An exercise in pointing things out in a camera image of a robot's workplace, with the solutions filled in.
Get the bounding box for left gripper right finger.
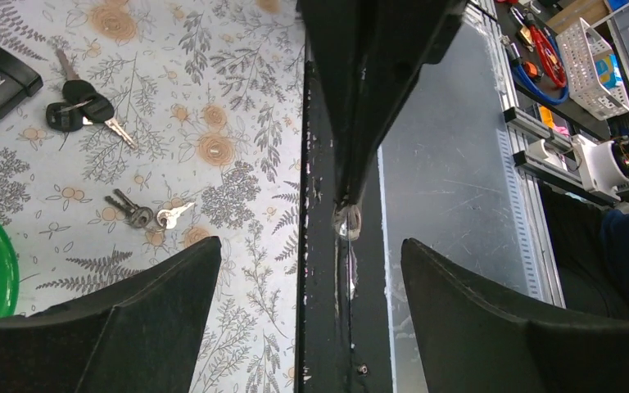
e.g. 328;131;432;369
400;238;629;392

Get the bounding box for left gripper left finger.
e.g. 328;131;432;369
0;237;221;392

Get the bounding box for small silver cable-lock key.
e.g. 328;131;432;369
156;201;195;230

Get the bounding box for green cable lock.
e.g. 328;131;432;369
0;223;20;318

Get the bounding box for dark small key bunch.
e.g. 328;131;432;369
104;188;155;228

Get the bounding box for floral table mat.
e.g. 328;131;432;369
0;1;305;392

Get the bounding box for black head keys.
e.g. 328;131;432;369
45;49;138;149

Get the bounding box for white plastic basket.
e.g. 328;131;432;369
556;18;629;120

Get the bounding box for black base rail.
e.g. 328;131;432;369
294;0;470;393

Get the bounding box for blue cable lock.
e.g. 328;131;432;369
500;35;569;106

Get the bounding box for red cable lock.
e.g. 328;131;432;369
509;6;568;88

